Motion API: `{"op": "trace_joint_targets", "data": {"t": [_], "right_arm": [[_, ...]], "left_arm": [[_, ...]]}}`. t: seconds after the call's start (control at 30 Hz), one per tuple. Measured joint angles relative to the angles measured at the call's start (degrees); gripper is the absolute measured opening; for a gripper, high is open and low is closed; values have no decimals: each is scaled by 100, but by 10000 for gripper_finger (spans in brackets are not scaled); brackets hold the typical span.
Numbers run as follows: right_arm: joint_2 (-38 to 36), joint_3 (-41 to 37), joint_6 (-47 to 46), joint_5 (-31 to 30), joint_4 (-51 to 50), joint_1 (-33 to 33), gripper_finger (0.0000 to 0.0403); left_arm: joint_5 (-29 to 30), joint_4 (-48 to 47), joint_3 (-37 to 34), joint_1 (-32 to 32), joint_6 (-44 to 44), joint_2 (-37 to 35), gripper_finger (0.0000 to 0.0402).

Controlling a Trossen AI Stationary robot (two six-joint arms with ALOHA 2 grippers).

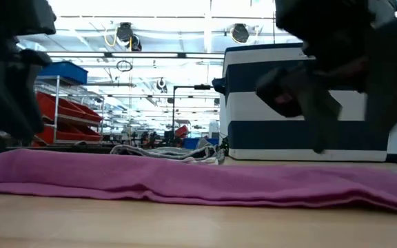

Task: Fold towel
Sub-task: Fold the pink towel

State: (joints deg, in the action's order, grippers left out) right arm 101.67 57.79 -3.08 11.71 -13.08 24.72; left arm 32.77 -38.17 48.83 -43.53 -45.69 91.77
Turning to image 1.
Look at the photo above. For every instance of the grey white-checked towel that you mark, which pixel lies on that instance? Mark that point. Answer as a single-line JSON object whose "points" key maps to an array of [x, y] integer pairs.
{"points": [[171, 153]]}

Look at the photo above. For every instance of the magenta towel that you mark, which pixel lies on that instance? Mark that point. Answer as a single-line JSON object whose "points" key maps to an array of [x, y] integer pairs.
{"points": [[184, 179]]}

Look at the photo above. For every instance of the navy white striped basket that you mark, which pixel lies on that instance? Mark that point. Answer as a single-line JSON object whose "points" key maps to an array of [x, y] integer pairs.
{"points": [[253, 137]]}

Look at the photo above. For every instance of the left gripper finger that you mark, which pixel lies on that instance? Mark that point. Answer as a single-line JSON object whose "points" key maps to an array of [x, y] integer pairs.
{"points": [[5, 100]]}

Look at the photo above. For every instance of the metal shelf rack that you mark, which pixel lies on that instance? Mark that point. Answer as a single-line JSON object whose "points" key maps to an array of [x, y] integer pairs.
{"points": [[57, 103]]}

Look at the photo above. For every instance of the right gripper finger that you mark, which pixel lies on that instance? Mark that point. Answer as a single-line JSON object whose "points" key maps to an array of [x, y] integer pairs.
{"points": [[315, 103], [395, 75]]}

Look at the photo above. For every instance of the blue floor crate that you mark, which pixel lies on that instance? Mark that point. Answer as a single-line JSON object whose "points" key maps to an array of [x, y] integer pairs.
{"points": [[193, 143]]}

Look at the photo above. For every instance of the red background object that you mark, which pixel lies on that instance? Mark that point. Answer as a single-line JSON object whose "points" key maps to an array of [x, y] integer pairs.
{"points": [[182, 131]]}

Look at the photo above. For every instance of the small black ceiling reel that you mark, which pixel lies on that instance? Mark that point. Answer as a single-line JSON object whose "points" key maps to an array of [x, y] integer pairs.
{"points": [[161, 84]]}

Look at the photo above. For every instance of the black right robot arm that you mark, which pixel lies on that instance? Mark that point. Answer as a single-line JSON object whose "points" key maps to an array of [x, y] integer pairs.
{"points": [[384, 10]]}

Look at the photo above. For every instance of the black table frame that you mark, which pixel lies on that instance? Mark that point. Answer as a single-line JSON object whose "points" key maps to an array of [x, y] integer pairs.
{"points": [[64, 150]]}

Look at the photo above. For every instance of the blue storage bin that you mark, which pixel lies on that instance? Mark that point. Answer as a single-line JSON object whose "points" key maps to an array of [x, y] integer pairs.
{"points": [[65, 70]]}

